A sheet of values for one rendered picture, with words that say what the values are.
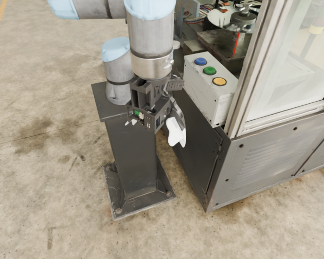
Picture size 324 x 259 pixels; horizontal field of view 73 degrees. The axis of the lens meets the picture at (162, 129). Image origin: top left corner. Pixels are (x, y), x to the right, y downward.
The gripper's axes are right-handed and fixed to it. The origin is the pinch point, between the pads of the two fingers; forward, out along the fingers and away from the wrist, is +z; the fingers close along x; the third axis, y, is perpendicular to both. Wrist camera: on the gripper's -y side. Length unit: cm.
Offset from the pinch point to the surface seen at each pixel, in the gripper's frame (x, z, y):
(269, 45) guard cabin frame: 16.5, -17.3, -26.0
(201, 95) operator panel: -0.3, 8.8, -31.8
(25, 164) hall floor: -112, 91, 5
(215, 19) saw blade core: -12, -4, -71
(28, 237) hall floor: -66, 91, 36
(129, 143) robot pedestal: -26.3, 36.9, -16.1
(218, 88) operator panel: 6.1, 1.3, -28.6
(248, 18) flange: 1, -5, -77
